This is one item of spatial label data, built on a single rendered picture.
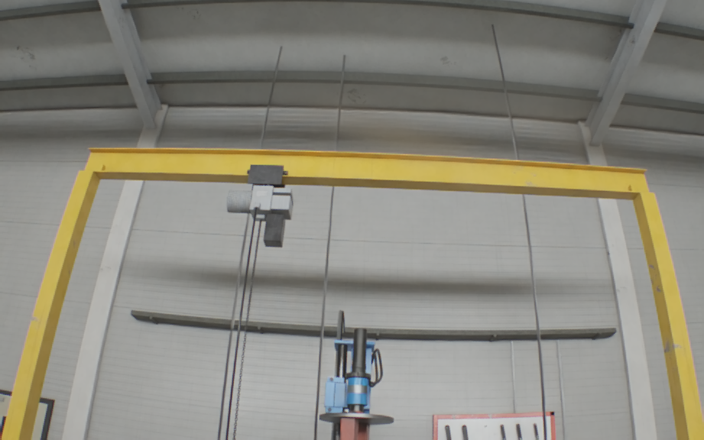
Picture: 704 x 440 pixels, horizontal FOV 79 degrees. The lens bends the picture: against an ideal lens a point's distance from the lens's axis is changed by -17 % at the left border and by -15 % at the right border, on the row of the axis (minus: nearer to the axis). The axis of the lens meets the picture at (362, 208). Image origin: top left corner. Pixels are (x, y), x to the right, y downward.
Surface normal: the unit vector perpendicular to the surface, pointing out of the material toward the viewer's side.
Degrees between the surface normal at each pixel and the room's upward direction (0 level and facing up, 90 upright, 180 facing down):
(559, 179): 90
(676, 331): 90
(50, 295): 90
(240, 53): 173
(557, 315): 90
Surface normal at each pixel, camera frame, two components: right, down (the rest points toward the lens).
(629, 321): 0.01, -0.50
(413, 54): -0.04, 0.80
